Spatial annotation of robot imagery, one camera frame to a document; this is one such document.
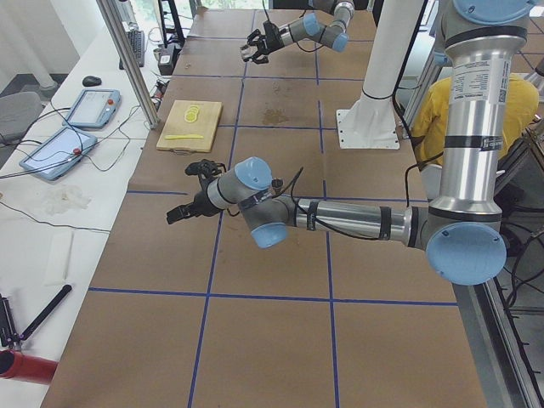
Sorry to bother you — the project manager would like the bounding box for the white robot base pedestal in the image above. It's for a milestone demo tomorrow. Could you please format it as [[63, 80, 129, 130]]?
[[337, 0, 426, 150]]

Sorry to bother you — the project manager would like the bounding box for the black stick tool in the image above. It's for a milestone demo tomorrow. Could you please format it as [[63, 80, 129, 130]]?
[[19, 284, 72, 341]]

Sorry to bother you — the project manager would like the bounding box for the black keyboard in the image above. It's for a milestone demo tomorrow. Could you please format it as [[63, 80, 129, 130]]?
[[125, 30, 145, 67]]

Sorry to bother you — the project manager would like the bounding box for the person in yellow shirt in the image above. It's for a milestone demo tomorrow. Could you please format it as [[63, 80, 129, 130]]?
[[411, 74, 539, 166]]

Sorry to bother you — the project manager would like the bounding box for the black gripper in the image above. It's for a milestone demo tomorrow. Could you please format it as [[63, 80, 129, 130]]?
[[166, 159, 225, 224], [247, 20, 283, 64]]

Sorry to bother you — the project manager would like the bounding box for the white chair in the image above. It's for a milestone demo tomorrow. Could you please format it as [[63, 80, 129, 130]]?
[[420, 163, 442, 201]]

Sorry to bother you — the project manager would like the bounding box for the teach pendant tablet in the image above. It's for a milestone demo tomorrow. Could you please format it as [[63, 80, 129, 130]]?
[[20, 127, 98, 181], [63, 88, 121, 129]]

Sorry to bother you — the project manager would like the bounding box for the far teach pendant tablet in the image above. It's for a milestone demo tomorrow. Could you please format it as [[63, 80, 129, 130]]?
[[63, 88, 121, 129]]

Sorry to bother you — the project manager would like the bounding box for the red cylinder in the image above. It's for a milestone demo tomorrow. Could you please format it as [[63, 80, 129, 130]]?
[[1, 349, 58, 385]]

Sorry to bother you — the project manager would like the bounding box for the aluminium frame post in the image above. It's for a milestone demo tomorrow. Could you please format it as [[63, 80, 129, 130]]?
[[96, 0, 159, 129]]

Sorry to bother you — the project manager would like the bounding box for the crumpled white tissue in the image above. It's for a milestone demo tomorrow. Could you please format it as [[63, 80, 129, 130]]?
[[43, 184, 91, 215]]

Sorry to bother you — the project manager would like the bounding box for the black computer mouse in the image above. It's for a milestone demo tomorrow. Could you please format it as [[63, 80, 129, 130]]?
[[82, 76, 102, 88]]

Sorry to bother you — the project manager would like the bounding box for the grey office chair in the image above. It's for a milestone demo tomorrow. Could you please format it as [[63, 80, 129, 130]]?
[[0, 92, 43, 145]]

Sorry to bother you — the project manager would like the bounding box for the near teach pendant tablet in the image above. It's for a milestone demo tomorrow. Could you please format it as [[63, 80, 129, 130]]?
[[20, 127, 98, 181]]

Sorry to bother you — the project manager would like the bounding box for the black power box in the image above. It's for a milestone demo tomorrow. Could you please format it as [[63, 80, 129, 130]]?
[[157, 43, 176, 76]]

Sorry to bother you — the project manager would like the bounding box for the yellow plastic knife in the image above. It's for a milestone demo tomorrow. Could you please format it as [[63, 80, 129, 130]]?
[[164, 133, 204, 140]]

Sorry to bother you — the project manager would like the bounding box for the bamboo cutting board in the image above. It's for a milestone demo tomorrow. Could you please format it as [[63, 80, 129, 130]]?
[[156, 100, 223, 153]]

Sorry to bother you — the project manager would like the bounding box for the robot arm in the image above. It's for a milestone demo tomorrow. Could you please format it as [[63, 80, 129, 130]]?
[[240, 1, 355, 64], [167, 1, 533, 286]]

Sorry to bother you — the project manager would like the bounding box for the steel jigger measuring cup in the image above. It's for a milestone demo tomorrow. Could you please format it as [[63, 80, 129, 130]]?
[[271, 178, 284, 196]]

